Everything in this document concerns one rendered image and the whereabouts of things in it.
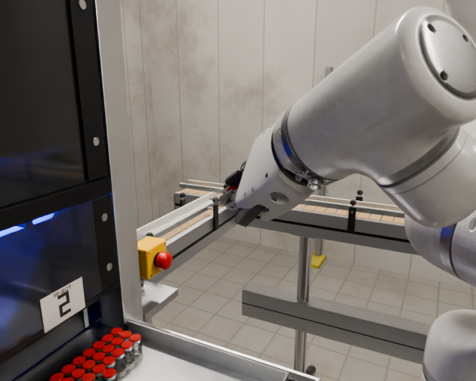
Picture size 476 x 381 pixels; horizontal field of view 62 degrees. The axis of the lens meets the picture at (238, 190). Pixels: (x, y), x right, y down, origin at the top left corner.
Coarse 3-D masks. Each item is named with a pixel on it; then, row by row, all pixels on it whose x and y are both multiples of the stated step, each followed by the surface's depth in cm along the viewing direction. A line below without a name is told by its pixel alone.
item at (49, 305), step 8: (80, 280) 69; (64, 288) 66; (72, 288) 68; (80, 288) 69; (48, 296) 64; (56, 296) 65; (64, 296) 66; (72, 296) 68; (80, 296) 70; (40, 304) 62; (48, 304) 64; (56, 304) 65; (72, 304) 68; (80, 304) 70; (48, 312) 64; (56, 312) 65; (72, 312) 68; (48, 320) 64; (56, 320) 65; (64, 320) 67; (48, 328) 64
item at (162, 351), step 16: (144, 336) 79; (160, 336) 77; (176, 336) 75; (144, 352) 75; (160, 352) 75; (176, 352) 75; (192, 352) 74; (208, 352) 72; (224, 352) 70; (144, 368) 71; (160, 368) 71; (176, 368) 71; (192, 368) 71; (208, 368) 71; (224, 368) 71; (240, 368) 70; (256, 368) 68; (272, 368) 67
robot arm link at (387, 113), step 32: (384, 32) 26; (416, 32) 24; (448, 32) 25; (352, 64) 28; (384, 64) 25; (416, 64) 23; (448, 64) 24; (320, 96) 31; (352, 96) 27; (384, 96) 25; (416, 96) 24; (448, 96) 24; (288, 128) 34; (320, 128) 31; (352, 128) 28; (384, 128) 27; (416, 128) 26; (448, 128) 25; (320, 160) 33; (352, 160) 31; (384, 160) 29; (416, 160) 28
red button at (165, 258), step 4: (160, 252) 87; (164, 252) 87; (168, 252) 88; (160, 256) 87; (164, 256) 86; (168, 256) 87; (156, 260) 86; (160, 260) 86; (164, 260) 86; (168, 260) 87; (156, 264) 87; (160, 264) 86; (164, 264) 86; (168, 264) 88; (160, 268) 87; (164, 268) 87
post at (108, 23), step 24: (96, 0) 65; (96, 24) 66; (120, 24) 71; (96, 48) 67; (120, 48) 72; (120, 72) 72; (120, 96) 73; (120, 120) 74; (120, 144) 74; (120, 168) 75; (120, 192) 76; (120, 216) 77; (120, 240) 78; (120, 264) 78; (120, 288) 80; (120, 312) 81
